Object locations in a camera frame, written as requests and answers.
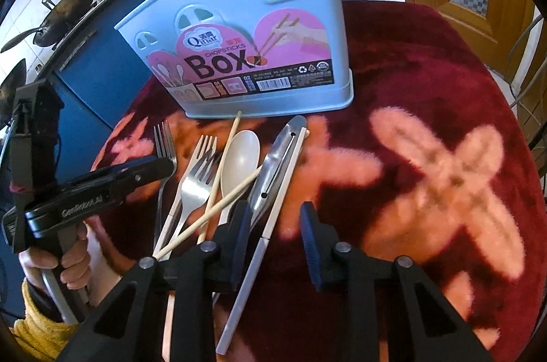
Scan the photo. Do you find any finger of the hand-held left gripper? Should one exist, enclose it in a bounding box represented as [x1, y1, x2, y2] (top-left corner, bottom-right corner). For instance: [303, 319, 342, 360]
[63, 156, 177, 204]

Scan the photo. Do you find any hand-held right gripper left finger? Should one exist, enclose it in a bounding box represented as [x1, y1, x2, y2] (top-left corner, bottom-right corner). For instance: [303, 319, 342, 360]
[53, 199, 254, 362]

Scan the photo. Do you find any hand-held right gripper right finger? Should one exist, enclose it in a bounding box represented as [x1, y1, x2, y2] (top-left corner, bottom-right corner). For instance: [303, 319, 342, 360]
[299, 201, 496, 362]

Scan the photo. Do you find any wooden chopstick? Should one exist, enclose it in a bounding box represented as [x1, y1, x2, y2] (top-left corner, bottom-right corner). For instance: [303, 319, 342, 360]
[197, 111, 243, 245]
[153, 169, 263, 261]

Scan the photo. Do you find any all-metal fork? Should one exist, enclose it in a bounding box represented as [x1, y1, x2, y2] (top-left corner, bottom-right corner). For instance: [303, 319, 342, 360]
[151, 120, 178, 226]

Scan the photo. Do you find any beige plastic spoon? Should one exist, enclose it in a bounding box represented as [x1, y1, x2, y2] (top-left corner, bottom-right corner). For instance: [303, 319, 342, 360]
[216, 130, 261, 232]

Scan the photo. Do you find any metal peeler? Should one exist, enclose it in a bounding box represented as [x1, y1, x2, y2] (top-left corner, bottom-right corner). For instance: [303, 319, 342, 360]
[247, 115, 307, 226]

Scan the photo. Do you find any light blue chopsticks box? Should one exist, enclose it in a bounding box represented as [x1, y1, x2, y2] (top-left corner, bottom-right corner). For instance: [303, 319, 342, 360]
[114, 0, 355, 120]

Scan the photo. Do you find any person's left forearm yellow sleeve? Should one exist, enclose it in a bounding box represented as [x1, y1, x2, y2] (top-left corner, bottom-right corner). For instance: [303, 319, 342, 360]
[9, 281, 82, 350]

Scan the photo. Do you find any person's left hand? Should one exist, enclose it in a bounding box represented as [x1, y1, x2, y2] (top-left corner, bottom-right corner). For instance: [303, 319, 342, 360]
[19, 223, 92, 303]

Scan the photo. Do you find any dark wok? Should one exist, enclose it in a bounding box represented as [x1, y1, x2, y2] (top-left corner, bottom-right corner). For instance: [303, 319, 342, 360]
[0, 58, 27, 102]

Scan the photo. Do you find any blue kitchen cabinet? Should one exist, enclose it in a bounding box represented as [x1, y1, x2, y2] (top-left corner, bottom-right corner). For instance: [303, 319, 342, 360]
[0, 0, 368, 174]

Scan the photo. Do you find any large black wok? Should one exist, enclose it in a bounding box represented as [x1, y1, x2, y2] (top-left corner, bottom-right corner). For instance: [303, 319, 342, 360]
[0, 0, 95, 54]

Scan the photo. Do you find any dark red floral blanket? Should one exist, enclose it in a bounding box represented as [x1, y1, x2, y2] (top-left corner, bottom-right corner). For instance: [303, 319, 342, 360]
[88, 0, 547, 362]

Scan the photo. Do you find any white wire rack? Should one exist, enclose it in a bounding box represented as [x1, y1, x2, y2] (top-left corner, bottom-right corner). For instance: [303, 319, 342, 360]
[487, 13, 547, 149]

